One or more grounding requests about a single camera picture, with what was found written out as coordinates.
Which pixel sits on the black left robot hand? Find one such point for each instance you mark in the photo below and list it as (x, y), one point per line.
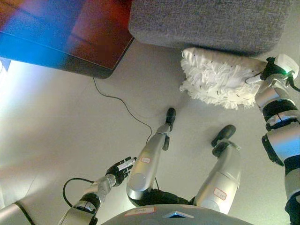
(118, 168)

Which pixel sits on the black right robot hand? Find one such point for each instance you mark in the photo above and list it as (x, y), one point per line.
(279, 68)

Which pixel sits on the white fringed pillow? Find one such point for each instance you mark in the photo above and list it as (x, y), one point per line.
(218, 79)

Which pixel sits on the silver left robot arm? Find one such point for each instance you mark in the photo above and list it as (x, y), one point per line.
(89, 201)

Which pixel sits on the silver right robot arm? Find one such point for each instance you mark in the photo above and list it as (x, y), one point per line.
(279, 131)

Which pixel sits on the silver left robot leg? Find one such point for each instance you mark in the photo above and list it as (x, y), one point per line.
(147, 164)

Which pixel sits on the silver robot leg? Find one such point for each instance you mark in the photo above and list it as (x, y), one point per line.
(147, 164)
(225, 173)

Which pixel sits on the grey robot torso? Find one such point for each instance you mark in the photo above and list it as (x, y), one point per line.
(173, 214)

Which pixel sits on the grey fabric armchair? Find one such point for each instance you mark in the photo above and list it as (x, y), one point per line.
(206, 23)

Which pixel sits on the silver right robot leg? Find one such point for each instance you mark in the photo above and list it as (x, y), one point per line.
(225, 173)

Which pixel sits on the dark wooden table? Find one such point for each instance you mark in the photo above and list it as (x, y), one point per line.
(65, 35)

